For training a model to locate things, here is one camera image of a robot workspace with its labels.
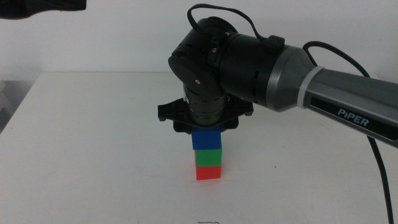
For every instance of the blue cube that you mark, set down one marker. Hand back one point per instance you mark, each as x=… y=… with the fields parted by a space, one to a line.
x=206 y=138

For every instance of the green cube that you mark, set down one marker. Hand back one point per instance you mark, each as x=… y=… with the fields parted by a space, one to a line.
x=208 y=157

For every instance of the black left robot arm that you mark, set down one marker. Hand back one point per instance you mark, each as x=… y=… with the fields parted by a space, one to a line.
x=37 y=7

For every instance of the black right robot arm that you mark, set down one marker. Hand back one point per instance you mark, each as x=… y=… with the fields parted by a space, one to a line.
x=248 y=68

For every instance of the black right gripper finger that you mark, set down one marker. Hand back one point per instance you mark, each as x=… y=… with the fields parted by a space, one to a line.
x=183 y=129
x=229 y=127

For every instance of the red cube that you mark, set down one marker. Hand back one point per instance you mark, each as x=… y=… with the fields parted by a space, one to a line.
x=208 y=172

